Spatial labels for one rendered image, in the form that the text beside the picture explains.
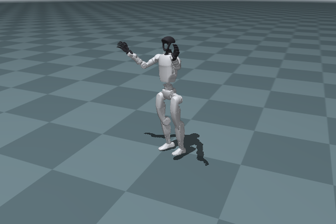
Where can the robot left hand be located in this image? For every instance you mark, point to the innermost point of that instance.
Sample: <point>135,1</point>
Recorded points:
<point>175,52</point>

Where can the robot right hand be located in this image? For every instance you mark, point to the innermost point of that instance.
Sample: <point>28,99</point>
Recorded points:
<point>124,47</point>

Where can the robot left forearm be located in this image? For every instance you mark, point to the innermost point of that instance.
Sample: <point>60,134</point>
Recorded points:
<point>176,63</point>

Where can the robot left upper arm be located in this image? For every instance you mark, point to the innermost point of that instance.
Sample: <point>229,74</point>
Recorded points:
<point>177,68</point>

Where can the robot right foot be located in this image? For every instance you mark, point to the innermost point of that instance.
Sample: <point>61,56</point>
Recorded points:
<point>166,146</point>

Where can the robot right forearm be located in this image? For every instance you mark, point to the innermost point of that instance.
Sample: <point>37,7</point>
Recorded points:
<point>135,58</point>

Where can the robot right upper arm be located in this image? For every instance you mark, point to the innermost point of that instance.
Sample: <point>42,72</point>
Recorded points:
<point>152,61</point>

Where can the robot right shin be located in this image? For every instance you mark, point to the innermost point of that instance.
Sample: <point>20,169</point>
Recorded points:
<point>166,131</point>

